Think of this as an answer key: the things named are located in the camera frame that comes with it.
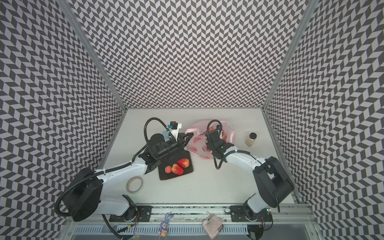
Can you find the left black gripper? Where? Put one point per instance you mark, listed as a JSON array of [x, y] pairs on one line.
[[182, 144]]

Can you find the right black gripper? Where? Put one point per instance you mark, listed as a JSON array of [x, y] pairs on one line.
[[210, 137]]

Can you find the pink plastic bag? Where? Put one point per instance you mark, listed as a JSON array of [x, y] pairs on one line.
[[197, 145]]

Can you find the red fake strawberry half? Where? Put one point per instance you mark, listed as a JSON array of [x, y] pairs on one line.
[[177, 170]]

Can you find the small red fake fruit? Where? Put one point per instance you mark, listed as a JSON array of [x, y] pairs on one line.
[[168, 169]]

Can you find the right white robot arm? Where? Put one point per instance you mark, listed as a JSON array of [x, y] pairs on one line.
[[272, 180]]

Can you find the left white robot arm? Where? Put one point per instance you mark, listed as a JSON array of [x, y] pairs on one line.
[[88, 195]]

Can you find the light blue oval case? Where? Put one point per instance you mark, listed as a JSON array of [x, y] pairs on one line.
[[166, 135]]

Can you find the black square mat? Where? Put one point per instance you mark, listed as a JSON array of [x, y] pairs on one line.
[[172, 159]]

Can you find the small jar black lid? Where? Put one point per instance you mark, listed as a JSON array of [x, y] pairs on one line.
[[251, 139]]

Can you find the clear tape roll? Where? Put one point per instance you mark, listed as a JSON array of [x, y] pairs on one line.
[[135, 185]]

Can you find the pink translucent box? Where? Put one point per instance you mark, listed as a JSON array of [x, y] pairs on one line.
[[213, 226]]

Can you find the purple bunny toy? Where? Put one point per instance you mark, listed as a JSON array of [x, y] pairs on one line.
[[162, 232]]

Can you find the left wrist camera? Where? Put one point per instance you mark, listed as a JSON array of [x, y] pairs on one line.
[[173, 130]]

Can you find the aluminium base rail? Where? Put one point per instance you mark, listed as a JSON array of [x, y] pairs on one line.
[[227, 213]]

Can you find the aluminium corner post right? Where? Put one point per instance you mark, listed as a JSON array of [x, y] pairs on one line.
[[311, 7]]

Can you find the aluminium corner post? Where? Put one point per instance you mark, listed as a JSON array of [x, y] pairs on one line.
[[80, 33], [311, 7]]

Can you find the aluminium corner post left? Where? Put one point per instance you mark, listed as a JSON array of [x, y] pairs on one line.
[[80, 33]]

